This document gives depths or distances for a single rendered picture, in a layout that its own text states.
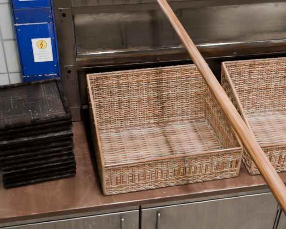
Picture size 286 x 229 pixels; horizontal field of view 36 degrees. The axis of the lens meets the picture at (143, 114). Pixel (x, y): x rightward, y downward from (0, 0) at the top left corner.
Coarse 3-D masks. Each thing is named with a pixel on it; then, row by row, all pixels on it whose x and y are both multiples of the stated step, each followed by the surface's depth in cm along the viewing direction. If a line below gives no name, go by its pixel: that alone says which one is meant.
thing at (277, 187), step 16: (160, 0) 167; (176, 32) 147; (192, 48) 135; (208, 80) 121; (224, 96) 113; (224, 112) 110; (240, 128) 103; (256, 144) 98; (256, 160) 94; (272, 176) 89; (272, 192) 88
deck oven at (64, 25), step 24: (192, 0) 185; (216, 0) 187; (240, 0) 189; (264, 0) 191; (72, 24) 181; (72, 48) 188; (216, 48) 200; (240, 48) 202; (264, 48) 206; (72, 72) 194; (72, 96) 201; (72, 120) 209
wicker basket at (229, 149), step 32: (192, 64) 200; (96, 96) 195; (128, 96) 198; (160, 96) 202; (192, 96) 205; (96, 128) 172; (128, 128) 203; (160, 128) 204; (192, 128) 205; (224, 128) 186; (96, 160) 186; (128, 160) 185; (160, 160) 166; (192, 160) 169; (224, 160) 173; (128, 192) 171
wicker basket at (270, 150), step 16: (224, 64) 201; (240, 64) 204; (256, 64) 205; (272, 64) 206; (224, 80) 202; (240, 80) 207; (256, 80) 208; (272, 80) 209; (240, 96) 209; (272, 96) 212; (240, 112) 185; (256, 112) 214; (272, 112) 215; (256, 128) 205; (272, 128) 205; (272, 144) 173; (272, 160) 187
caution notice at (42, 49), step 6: (36, 42) 180; (42, 42) 180; (48, 42) 181; (36, 48) 181; (42, 48) 182; (48, 48) 182; (36, 54) 183; (42, 54) 183; (48, 54) 184; (36, 60) 184; (42, 60) 185; (48, 60) 185
